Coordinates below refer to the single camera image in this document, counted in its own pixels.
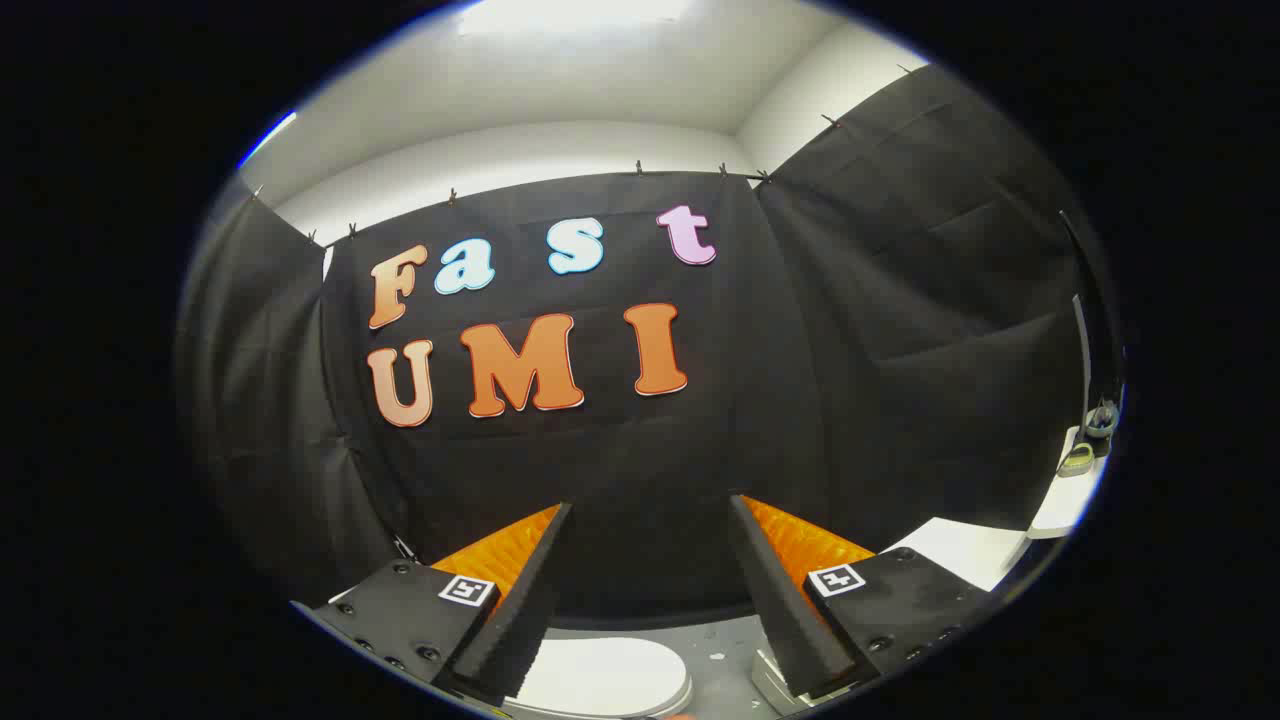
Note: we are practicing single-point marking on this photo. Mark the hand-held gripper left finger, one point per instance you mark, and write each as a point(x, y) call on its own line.
point(520, 620)

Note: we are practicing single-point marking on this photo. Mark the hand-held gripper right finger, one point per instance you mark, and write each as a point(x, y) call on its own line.
point(790, 620)

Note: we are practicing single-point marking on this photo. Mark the white toilet lid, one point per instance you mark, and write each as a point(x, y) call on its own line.
point(610, 675)

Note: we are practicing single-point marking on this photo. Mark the black backdrop cloth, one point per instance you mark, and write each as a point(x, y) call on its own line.
point(650, 440)

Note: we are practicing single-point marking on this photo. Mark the tape roll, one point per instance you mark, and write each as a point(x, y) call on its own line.
point(1063, 468)

